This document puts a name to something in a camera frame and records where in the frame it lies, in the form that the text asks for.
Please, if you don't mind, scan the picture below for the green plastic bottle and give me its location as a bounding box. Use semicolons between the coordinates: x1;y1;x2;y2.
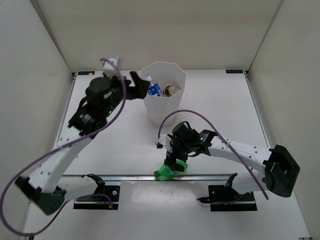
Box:
153;161;189;181

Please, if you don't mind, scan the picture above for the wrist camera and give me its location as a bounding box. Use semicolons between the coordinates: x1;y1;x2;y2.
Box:
156;134;173;152
100;55;120;79

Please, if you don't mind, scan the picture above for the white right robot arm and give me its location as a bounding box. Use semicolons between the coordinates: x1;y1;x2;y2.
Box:
157;121;300;200

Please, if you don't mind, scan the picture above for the clear bottle black label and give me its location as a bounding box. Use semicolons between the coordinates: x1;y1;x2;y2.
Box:
162;84;181;98

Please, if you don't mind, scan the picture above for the table corner label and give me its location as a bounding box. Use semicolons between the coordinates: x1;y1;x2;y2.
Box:
77;71;95;76
225;69;243;74

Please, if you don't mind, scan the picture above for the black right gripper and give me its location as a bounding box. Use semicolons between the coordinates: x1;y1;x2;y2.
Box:
165;135;194;172

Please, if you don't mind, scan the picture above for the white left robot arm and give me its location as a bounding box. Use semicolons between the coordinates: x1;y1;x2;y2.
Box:
15;71;150;215

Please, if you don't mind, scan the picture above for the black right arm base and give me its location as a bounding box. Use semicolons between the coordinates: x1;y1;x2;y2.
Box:
196;173;258;212

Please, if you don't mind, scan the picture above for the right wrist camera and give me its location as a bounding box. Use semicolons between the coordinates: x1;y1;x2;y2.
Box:
156;134;173;152

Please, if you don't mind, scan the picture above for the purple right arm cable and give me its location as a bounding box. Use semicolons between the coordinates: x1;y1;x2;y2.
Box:
157;109;270;200

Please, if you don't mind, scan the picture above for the right table corner label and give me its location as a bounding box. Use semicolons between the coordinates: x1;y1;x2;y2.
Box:
225;69;243;74

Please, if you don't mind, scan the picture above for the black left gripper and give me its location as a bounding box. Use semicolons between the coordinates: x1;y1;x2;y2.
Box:
101;71;149;118

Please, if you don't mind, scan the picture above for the white octagonal plastic bin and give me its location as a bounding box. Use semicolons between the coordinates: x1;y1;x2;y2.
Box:
140;61;187;126

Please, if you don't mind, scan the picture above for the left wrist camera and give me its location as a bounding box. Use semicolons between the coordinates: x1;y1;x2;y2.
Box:
100;55;120;79

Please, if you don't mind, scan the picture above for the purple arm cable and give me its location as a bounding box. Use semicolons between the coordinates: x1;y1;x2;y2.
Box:
157;109;270;200
0;58;128;236

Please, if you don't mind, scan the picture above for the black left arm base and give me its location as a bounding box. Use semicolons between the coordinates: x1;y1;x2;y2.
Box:
73;181;121;211

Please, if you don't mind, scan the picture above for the clear bottle blue label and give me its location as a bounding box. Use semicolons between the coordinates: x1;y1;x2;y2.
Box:
145;76;164;97

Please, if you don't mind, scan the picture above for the left table corner label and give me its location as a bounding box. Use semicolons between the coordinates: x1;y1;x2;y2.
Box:
77;71;95;76

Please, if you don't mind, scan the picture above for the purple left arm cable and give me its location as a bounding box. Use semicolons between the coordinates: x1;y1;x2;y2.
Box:
0;58;128;236

